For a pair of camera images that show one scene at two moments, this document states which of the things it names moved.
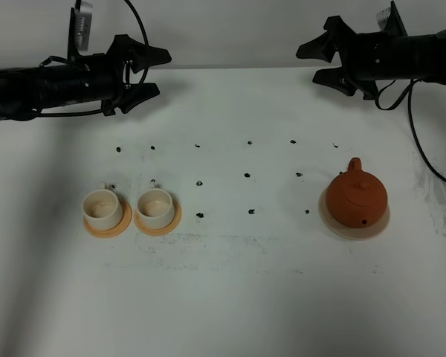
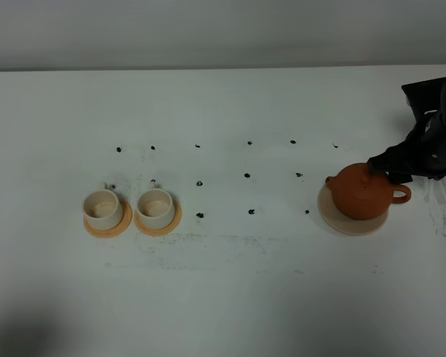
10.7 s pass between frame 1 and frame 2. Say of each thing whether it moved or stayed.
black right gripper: moved
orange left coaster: stayed
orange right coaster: stayed
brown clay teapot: moved
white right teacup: stayed
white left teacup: stayed
